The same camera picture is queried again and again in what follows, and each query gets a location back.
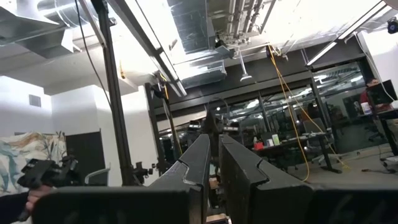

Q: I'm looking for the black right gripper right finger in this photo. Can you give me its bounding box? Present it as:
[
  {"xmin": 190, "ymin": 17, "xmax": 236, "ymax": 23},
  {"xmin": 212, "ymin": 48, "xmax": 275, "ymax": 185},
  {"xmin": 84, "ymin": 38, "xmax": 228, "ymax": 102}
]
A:
[{"xmin": 219, "ymin": 134, "xmax": 398, "ymax": 224}]

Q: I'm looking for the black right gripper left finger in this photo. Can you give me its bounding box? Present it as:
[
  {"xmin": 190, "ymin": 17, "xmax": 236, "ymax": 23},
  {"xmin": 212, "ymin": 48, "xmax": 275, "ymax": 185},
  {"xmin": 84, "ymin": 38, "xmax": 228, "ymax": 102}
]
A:
[{"xmin": 32, "ymin": 133, "xmax": 211, "ymax": 224}]

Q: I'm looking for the person's forearm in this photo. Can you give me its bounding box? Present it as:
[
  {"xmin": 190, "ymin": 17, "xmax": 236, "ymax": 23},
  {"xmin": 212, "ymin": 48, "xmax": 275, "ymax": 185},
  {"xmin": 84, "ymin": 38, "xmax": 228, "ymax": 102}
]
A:
[{"xmin": 0, "ymin": 192, "xmax": 30, "ymax": 224}]

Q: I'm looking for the black office desk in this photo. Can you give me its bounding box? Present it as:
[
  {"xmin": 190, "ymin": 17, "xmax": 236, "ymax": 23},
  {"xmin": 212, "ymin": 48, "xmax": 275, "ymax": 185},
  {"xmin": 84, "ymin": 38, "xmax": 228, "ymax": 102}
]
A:
[
  {"xmin": 357, "ymin": 108, "xmax": 398, "ymax": 156},
  {"xmin": 253, "ymin": 132, "xmax": 343, "ymax": 174}
]

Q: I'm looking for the grey office chair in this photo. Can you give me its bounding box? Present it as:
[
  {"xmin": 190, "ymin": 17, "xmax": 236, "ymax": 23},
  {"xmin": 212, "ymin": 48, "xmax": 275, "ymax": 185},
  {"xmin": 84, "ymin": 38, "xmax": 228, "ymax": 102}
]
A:
[{"xmin": 84, "ymin": 167, "xmax": 111, "ymax": 187}]

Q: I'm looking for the dark door panel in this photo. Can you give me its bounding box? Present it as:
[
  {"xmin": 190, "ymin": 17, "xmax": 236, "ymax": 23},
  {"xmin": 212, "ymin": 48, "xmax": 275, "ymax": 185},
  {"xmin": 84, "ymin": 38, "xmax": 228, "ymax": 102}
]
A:
[{"xmin": 65, "ymin": 131, "xmax": 106, "ymax": 187}]

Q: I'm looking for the white hanging ceiling lamp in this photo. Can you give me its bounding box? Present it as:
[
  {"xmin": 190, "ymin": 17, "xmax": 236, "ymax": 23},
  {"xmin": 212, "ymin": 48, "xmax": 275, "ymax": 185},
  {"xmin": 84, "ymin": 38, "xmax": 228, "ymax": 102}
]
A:
[{"xmin": 239, "ymin": 49, "xmax": 253, "ymax": 83}]

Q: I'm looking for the person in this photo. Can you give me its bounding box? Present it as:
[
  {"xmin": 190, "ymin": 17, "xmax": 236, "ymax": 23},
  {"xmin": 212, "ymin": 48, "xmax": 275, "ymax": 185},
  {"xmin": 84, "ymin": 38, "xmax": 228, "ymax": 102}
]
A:
[{"xmin": 359, "ymin": 77, "xmax": 394, "ymax": 113}]

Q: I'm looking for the long ceiling light fixture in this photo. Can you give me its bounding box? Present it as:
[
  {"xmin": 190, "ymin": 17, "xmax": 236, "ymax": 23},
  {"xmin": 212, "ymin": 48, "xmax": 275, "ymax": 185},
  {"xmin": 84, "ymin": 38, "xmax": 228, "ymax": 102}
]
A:
[
  {"xmin": 107, "ymin": 0, "xmax": 188, "ymax": 97},
  {"xmin": 306, "ymin": 0, "xmax": 384, "ymax": 68}
]

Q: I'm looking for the person's hand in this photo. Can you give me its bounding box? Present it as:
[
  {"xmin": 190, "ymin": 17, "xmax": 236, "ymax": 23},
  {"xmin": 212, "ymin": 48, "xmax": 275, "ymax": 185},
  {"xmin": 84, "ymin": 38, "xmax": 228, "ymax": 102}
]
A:
[{"xmin": 24, "ymin": 185, "xmax": 52, "ymax": 215}]

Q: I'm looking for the black computer monitor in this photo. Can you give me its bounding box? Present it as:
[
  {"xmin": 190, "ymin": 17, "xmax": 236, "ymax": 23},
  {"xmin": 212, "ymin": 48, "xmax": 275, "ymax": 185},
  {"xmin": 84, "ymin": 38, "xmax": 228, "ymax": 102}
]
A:
[{"xmin": 368, "ymin": 80, "xmax": 398, "ymax": 106}]

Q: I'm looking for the yellow hanging cable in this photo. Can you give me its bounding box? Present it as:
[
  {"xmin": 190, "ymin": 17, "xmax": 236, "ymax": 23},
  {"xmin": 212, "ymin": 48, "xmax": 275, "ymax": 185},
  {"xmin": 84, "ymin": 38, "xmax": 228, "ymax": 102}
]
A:
[{"xmin": 267, "ymin": 45, "xmax": 351, "ymax": 183}]

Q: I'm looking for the black aluminium rig frame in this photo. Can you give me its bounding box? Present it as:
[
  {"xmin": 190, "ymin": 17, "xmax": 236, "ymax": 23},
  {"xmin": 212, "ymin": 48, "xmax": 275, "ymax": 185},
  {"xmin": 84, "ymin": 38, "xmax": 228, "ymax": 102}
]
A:
[{"xmin": 90, "ymin": 0, "xmax": 136, "ymax": 187}]

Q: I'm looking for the silver ventilation duct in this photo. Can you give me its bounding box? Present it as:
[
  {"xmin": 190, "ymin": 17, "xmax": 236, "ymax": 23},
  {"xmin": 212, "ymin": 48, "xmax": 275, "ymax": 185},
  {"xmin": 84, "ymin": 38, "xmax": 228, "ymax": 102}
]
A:
[
  {"xmin": 167, "ymin": 0, "xmax": 229, "ymax": 90},
  {"xmin": 0, "ymin": 0, "xmax": 81, "ymax": 60}
]

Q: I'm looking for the black hanging cable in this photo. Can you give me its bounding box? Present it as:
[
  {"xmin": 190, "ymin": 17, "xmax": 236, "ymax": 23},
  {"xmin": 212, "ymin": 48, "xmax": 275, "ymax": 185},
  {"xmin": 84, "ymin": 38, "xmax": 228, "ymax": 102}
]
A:
[{"xmin": 73, "ymin": 0, "xmax": 113, "ymax": 108}]

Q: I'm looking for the colourful wall mural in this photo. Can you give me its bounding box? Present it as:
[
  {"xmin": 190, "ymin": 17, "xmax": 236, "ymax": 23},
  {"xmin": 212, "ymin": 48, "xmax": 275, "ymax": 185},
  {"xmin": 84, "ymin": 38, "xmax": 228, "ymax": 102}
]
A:
[{"xmin": 0, "ymin": 132, "xmax": 67, "ymax": 197}]

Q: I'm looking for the grey wall vent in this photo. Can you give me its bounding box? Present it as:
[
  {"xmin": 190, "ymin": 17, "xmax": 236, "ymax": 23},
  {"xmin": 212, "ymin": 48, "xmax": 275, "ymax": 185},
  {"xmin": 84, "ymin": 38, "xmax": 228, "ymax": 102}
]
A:
[{"xmin": 29, "ymin": 94, "xmax": 42, "ymax": 108}]

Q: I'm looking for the black ceiling camera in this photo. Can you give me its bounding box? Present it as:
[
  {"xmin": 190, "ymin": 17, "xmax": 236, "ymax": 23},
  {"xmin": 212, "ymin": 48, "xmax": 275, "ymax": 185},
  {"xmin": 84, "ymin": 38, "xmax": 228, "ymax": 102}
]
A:
[{"xmin": 387, "ymin": 17, "xmax": 398, "ymax": 34}]

